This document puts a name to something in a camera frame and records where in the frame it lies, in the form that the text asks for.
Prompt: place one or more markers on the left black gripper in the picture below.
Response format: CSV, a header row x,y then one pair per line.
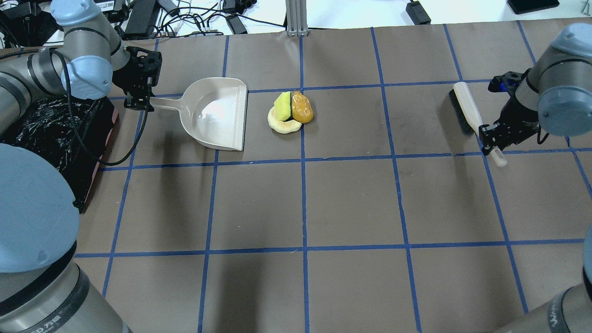
x,y
126,77

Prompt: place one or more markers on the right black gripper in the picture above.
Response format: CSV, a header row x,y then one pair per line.
x,y
515,117

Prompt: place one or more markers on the beige hand brush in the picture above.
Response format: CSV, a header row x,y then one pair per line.
x,y
469,117

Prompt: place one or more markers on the beige dustpan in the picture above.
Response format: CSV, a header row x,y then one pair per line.
x,y
212,111

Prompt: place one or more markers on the green yellow sponge piece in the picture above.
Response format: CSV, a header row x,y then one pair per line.
x,y
282,107

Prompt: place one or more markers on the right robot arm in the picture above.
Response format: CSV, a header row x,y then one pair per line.
x,y
553,96

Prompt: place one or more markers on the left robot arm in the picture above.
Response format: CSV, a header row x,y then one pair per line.
x,y
43,289

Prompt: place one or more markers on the bin with black bag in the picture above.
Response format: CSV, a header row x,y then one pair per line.
x,y
70,137

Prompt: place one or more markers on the black power adapter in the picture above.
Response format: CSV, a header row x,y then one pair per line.
x,y
142,19

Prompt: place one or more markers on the aluminium frame post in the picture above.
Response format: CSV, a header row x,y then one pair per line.
x,y
296,18

